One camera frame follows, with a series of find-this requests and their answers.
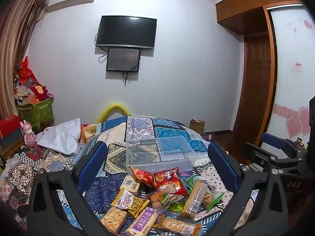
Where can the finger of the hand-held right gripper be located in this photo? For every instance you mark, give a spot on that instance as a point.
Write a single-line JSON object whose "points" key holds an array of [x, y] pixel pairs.
{"points": [[253, 152], [273, 137]]}

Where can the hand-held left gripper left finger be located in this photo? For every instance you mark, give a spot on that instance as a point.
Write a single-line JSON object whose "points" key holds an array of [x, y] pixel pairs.
{"points": [[94, 163]]}

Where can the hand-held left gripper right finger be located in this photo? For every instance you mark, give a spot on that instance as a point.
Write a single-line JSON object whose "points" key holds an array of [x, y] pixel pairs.
{"points": [[222, 167]]}

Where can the clear crisp packet green edges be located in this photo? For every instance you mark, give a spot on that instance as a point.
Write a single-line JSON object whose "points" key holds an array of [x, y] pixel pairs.
{"points": [[211, 198]]}

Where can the tan bar packet white label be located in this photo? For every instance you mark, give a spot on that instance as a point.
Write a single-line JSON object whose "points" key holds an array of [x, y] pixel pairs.
{"points": [[130, 183]]}

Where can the clear plastic container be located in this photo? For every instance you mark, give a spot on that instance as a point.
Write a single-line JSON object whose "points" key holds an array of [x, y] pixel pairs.
{"points": [[172, 162]]}

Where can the green jelly cup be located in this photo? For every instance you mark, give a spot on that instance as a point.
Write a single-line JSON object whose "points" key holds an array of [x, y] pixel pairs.
{"points": [[177, 205]]}

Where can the orange fried snack clear packet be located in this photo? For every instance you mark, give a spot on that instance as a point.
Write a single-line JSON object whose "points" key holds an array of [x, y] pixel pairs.
{"points": [[158, 199]]}

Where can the orange cracker bar packet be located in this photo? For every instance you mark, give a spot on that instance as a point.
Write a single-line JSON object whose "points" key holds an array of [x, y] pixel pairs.
{"points": [[177, 227]]}

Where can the blue patchwork quilt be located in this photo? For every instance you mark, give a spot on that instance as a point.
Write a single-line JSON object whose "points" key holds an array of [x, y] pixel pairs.
{"points": [[115, 137]]}

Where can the green white snack packet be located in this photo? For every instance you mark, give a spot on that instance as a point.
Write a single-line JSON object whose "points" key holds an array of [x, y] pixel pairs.
{"points": [[190, 180]]}

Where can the white pillow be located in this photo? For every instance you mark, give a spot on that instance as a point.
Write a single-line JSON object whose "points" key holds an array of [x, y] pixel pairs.
{"points": [[61, 137]]}

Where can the long cracker bar packet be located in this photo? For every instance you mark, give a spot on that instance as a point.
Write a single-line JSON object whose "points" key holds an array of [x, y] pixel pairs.
{"points": [[194, 199]]}

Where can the brown cardboard box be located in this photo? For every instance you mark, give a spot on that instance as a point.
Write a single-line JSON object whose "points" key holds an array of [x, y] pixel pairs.
{"points": [[196, 126]]}

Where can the red gold snack packet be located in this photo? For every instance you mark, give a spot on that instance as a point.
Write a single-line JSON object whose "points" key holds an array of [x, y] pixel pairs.
{"points": [[142, 175]]}

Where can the yellow white snack stick packet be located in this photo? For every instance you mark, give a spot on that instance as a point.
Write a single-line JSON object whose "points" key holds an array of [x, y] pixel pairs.
{"points": [[128, 201]]}

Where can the brown wooden door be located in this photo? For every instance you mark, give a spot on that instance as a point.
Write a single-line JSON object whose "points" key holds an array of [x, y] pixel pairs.
{"points": [[256, 86]]}

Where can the red snack bag orange print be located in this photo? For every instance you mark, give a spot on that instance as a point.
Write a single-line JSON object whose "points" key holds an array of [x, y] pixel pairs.
{"points": [[169, 184]]}

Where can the peanut brittle packet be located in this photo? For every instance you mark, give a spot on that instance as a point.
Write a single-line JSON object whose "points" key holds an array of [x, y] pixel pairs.
{"points": [[113, 220]]}

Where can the yellow tube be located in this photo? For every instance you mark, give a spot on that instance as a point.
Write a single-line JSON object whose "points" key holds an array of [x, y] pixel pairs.
{"points": [[115, 105]]}

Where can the pink doll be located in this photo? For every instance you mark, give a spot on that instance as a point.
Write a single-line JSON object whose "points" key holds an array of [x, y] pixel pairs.
{"points": [[29, 137]]}

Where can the red white sticker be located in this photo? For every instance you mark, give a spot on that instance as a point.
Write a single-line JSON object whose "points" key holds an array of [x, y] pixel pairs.
{"points": [[297, 66]]}

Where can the green storage box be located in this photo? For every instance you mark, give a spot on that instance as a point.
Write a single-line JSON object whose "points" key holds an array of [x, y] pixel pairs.
{"points": [[37, 114]]}

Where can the purple label snack packet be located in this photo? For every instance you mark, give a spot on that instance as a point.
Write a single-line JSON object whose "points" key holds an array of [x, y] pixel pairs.
{"points": [[142, 222]]}

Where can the white sliding door heart stickers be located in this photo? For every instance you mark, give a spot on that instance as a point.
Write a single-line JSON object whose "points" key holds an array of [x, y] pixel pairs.
{"points": [[288, 54]]}

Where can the red box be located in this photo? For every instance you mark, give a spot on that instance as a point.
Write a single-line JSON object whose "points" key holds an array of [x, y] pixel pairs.
{"points": [[9, 126]]}

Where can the green bin with clutter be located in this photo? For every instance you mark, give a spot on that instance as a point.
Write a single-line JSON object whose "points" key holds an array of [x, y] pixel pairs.
{"points": [[29, 83]]}

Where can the wooden wardrobe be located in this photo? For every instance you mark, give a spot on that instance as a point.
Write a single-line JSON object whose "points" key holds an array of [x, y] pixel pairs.
{"points": [[256, 5]]}

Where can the brown striped curtain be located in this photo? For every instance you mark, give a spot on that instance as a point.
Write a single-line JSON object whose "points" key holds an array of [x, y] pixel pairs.
{"points": [[14, 41]]}

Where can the small black wall monitor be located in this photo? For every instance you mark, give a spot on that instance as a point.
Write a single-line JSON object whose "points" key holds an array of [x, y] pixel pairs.
{"points": [[123, 59]]}

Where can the black wall television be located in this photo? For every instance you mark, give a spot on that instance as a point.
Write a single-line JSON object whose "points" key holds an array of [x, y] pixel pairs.
{"points": [[126, 32]]}

